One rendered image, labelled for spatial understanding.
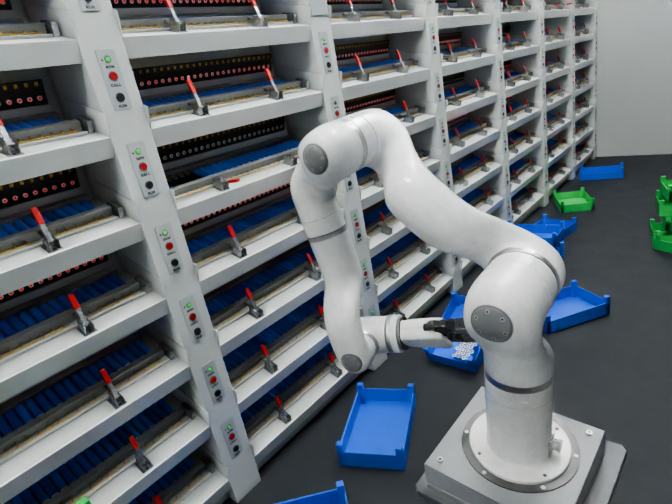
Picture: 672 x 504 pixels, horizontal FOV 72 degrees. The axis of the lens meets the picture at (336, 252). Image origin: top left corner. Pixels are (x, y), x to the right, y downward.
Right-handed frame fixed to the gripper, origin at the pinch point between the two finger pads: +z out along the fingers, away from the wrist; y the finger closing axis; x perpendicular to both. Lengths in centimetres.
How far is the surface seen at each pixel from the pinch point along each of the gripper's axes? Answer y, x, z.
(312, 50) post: 5, 88, -42
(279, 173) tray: 1, 49, -52
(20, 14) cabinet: 62, 60, -83
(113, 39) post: 54, 53, -62
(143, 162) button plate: 38, 33, -65
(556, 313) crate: -112, 30, 18
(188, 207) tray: 23, 29, -63
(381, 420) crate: -57, -17, -40
